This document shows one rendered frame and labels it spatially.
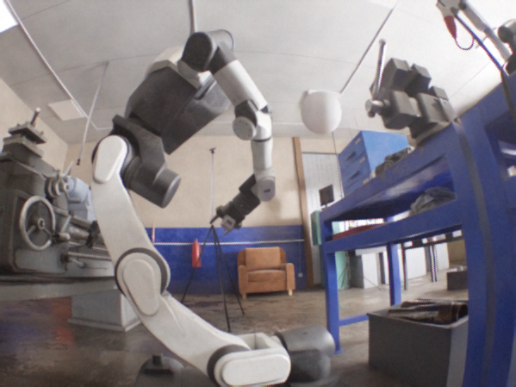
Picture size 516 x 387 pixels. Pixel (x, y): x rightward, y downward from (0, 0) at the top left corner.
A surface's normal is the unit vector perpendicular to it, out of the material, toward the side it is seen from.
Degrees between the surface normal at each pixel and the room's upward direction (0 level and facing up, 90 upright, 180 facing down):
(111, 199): 111
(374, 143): 90
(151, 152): 90
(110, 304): 90
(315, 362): 90
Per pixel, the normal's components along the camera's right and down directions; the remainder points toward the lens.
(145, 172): 0.11, 0.07
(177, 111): 0.50, 0.07
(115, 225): 0.29, -0.29
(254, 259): -0.03, -0.20
